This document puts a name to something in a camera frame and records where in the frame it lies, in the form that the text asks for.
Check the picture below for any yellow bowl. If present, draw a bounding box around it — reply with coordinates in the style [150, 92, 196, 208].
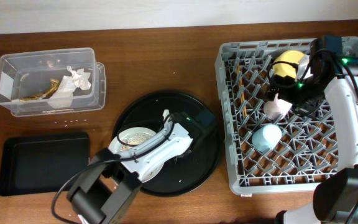
[273, 50, 305, 78]

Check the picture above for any blue cup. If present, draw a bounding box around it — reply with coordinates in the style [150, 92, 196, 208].
[252, 124, 282, 152]

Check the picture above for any grey plate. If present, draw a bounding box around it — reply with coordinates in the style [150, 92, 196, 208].
[108, 127, 163, 182]

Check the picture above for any pink cup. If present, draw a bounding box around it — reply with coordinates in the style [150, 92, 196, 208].
[264, 93, 292, 120]

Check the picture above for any white napkin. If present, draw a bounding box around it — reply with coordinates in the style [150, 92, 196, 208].
[48, 66, 91, 109]

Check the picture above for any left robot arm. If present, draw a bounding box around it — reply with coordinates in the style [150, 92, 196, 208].
[67, 110, 216, 223]

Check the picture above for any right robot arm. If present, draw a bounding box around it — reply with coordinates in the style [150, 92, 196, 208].
[267, 35, 358, 223]

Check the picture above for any grey dishwasher rack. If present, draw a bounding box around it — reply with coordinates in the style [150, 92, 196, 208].
[214, 36, 358, 197]

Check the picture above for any clear plastic waste bin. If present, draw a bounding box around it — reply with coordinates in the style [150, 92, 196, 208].
[0, 47, 106, 117]

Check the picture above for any round black serving tray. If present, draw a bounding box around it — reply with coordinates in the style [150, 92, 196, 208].
[112, 90, 223, 197]

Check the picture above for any food scraps pile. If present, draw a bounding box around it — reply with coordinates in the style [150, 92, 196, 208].
[121, 133, 152, 147]

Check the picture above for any black rectangular tray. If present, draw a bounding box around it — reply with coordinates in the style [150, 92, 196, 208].
[0, 132, 90, 197]

